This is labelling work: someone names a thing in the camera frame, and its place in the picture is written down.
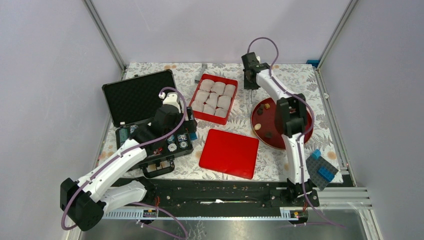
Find white paper cup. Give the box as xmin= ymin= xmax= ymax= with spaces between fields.
xmin=216 ymin=95 xmax=232 ymax=111

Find small light blue lego brick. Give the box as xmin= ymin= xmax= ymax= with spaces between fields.
xmin=310 ymin=149 xmax=321 ymax=160

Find dark red round tray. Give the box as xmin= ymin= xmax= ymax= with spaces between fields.
xmin=250 ymin=96 xmax=315 ymax=151

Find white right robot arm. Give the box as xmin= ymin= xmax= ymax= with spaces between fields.
xmin=241 ymin=52 xmax=314 ymax=206

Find red tin box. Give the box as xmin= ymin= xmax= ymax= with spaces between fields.
xmin=189 ymin=73 xmax=238 ymax=125

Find black poker chip case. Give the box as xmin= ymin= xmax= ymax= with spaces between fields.
xmin=101 ymin=70 xmax=194 ymax=178

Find blue lego brick on baseplate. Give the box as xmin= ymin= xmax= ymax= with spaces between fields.
xmin=317 ymin=166 xmax=335 ymax=183

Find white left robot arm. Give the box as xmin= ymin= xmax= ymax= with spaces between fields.
xmin=59 ymin=87 xmax=189 ymax=231

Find red tin lid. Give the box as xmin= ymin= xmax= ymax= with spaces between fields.
xmin=199 ymin=129 xmax=259 ymax=180

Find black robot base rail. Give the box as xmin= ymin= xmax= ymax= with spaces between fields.
xmin=109 ymin=177 xmax=321 ymax=220

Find grey metal bracket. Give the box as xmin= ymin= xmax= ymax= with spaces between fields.
xmin=194 ymin=63 xmax=208 ymax=84

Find grey lego baseplate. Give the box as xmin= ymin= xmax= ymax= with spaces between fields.
xmin=306 ymin=153 xmax=339 ymax=191

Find silver tweezers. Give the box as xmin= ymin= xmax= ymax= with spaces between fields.
xmin=249 ymin=90 xmax=253 ymax=105

